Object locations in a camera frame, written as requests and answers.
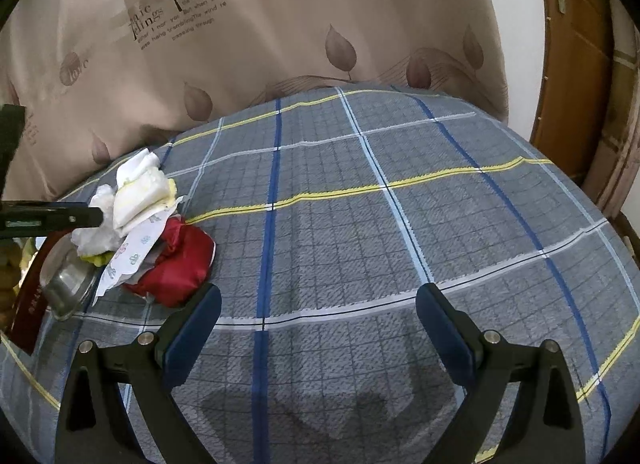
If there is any printed wet wipe packet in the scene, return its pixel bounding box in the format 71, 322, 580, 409
91, 197, 182, 306

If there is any brown wooden door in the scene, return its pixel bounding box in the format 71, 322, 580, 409
530, 0, 614, 184

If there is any beige leaf print curtain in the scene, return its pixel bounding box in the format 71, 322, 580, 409
1, 0, 509, 199

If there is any white yellow mesh cloth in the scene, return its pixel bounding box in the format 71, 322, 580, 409
113, 149, 177, 237

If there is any red fabric pouch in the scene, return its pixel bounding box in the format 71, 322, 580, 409
122, 217, 216, 308

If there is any red gold tin tray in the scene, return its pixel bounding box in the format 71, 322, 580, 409
4, 229, 72, 356

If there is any white plastic bag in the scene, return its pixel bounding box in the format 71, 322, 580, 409
70, 184, 122, 257

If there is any grey plaid table cloth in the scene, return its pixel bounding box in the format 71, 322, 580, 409
0, 82, 640, 464

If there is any steel bowl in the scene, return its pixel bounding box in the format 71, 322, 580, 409
39, 234, 99, 321

